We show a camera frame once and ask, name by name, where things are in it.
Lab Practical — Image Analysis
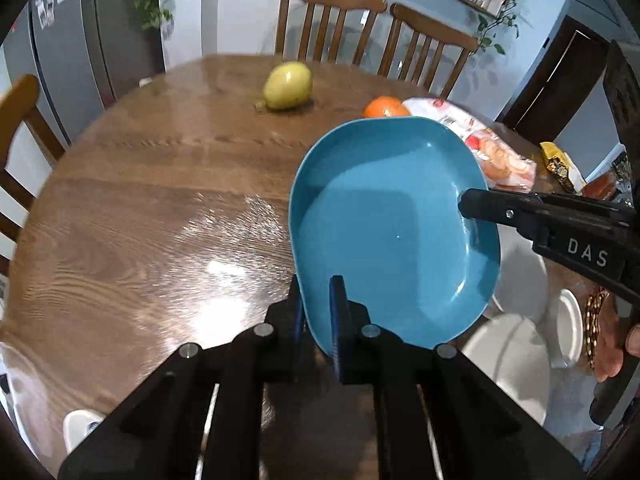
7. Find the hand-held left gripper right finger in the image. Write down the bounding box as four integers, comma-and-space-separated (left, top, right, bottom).
327, 275, 586, 480

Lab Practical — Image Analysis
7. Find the green pear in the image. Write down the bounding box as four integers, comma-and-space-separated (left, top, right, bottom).
255, 61, 314, 112

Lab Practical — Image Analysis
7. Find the grey refrigerator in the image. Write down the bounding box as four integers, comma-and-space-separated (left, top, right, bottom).
2, 0, 166, 146

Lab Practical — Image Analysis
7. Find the dark wooden door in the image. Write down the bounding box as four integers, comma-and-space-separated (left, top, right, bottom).
500, 15, 613, 133

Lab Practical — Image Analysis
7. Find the yellow snack packet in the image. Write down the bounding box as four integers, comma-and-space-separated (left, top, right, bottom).
540, 141, 587, 195

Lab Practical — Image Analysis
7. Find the small white bowl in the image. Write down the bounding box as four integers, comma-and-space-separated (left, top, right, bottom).
547, 288, 584, 369

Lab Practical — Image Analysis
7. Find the wooden bead trivet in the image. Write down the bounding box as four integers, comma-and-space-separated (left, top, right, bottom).
582, 287, 608, 371

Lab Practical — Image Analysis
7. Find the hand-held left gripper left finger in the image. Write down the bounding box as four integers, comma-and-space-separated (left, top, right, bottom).
57, 275, 313, 480

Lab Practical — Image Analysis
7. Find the person's right hand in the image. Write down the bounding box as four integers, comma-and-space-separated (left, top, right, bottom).
594, 296, 640, 382

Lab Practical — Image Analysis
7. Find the stack of white bowls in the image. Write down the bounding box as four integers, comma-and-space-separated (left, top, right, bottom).
460, 313, 551, 426

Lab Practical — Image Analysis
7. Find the medium white bowl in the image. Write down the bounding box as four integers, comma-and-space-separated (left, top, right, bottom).
490, 232, 549, 322

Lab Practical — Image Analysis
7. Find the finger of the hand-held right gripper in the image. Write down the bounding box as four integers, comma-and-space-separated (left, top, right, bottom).
458, 187, 633, 242

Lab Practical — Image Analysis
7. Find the white red cookie packet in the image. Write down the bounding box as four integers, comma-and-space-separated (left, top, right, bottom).
402, 97, 538, 193

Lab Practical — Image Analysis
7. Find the orange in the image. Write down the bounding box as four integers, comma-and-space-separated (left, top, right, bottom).
363, 96, 411, 119

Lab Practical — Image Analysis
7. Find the blue square plate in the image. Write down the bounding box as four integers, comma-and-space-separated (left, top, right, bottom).
288, 116, 502, 357

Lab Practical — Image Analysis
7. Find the green trailing vine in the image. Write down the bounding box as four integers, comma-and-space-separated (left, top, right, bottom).
475, 0, 533, 56

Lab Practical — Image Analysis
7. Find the white rounded object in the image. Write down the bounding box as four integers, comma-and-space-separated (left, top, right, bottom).
62, 409, 107, 453

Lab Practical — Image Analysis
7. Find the red ketchup bottle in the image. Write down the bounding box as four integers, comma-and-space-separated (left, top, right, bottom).
582, 170, 627, 200

